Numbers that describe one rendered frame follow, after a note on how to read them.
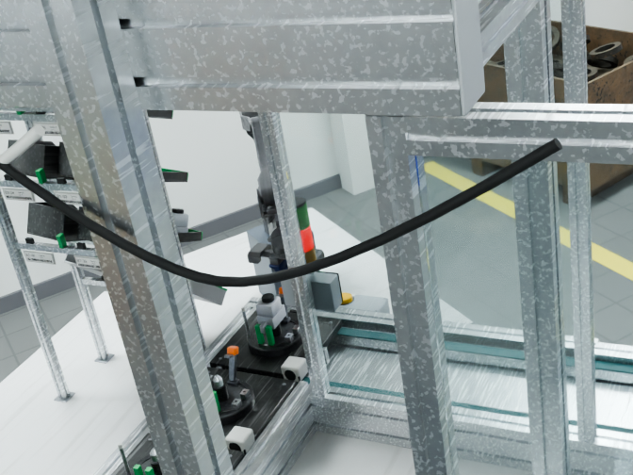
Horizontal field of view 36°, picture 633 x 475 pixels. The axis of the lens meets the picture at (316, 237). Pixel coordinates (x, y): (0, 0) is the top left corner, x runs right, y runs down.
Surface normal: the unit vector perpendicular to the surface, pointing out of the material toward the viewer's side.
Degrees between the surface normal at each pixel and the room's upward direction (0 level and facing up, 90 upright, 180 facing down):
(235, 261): 0
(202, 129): 90
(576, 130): 90
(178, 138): 90
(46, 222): 65
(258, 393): 0
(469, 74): 90
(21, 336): 0
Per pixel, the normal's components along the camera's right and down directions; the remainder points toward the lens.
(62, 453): -0.15, -0.88
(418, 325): -0.43, 0.48
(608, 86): 0.61, 0.29
